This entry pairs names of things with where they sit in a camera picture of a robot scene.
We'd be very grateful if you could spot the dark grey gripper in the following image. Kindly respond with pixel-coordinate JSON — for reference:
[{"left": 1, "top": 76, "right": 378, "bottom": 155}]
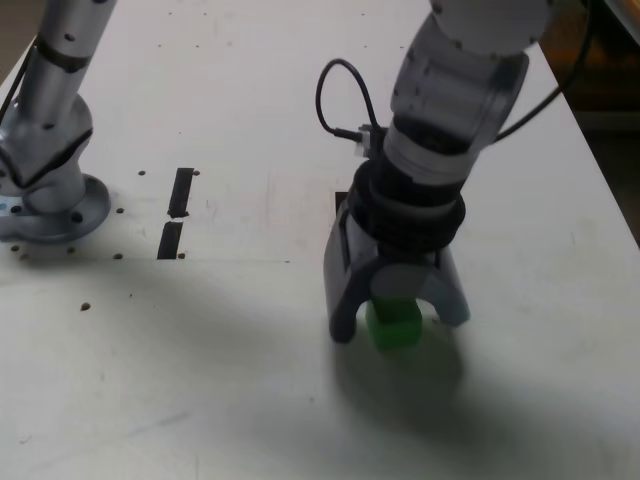
[{"left": 323, "top": 198, "right": 472, "bottom": 346}]

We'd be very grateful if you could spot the green cube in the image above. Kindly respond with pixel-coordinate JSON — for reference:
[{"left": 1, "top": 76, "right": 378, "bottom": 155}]
[{"left": 364, "top": 298, "right": 424, "bottom": 350}]

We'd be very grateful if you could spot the black tape strip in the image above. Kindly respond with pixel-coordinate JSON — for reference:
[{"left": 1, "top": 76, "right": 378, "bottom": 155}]
[{"left": 156, "top": 167, "right": 195, "bottom": 261}]

